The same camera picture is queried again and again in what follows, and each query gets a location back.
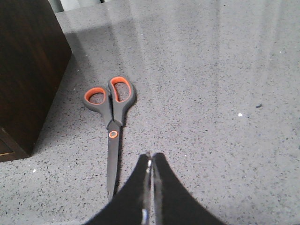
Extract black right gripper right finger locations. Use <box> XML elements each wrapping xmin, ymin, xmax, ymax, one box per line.
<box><xmin>152</xmin><ymin>153</ymin><xmax>224</xmax><ymax>225</ymax></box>

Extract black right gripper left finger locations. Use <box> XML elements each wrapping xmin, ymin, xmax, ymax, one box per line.
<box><xmin>86</xmin><ymin>154</ymin><xmax>151</xmax><ymax>225</ymax></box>

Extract grey orange handled scissors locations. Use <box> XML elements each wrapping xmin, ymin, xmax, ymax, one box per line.
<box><xmin>83</xmin><ymin>76</ymin><xmax>136</xmax><ymax>201</ymax></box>

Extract dark wooden drawer cabinet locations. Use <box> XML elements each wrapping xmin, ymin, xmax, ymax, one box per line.
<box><xmin>0</xmin><ymin>0</ymin><xmax>72</xmax><ymax>162</ymax></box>

